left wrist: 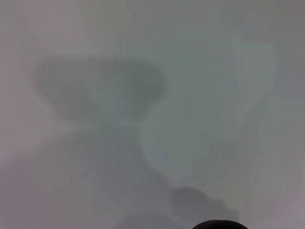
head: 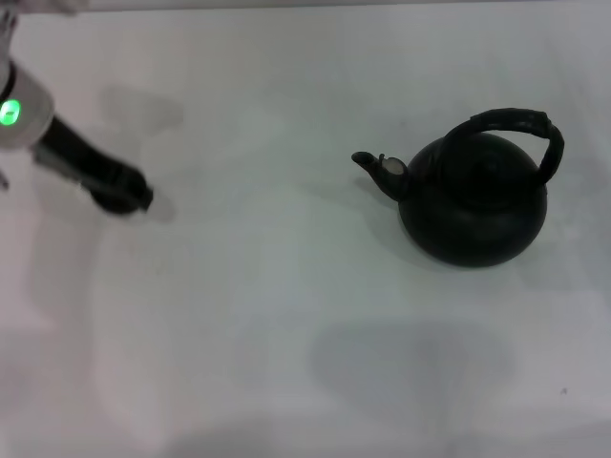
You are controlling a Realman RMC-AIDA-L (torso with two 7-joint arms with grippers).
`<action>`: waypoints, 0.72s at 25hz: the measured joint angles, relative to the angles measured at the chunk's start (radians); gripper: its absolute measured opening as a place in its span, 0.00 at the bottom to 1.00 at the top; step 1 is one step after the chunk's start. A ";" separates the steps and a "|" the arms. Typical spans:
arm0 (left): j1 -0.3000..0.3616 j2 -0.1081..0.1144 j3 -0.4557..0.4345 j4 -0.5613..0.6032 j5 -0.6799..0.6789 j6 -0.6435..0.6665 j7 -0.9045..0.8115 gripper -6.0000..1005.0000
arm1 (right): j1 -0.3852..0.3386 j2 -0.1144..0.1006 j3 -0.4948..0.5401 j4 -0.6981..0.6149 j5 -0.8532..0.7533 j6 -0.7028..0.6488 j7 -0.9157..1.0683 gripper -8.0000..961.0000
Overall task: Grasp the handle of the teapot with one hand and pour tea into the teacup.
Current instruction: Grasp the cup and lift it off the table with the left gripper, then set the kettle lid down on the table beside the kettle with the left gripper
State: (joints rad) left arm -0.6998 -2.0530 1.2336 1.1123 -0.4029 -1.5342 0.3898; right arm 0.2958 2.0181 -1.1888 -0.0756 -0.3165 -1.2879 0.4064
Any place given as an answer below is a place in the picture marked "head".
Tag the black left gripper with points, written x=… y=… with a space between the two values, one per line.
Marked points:
x=81 y=157

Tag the dark brown teacup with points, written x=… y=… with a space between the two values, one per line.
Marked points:
x=112 y=205

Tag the black round teapot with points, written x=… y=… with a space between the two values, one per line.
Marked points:
x=477 y=229

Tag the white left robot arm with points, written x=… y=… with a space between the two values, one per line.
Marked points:
x=26 y=131

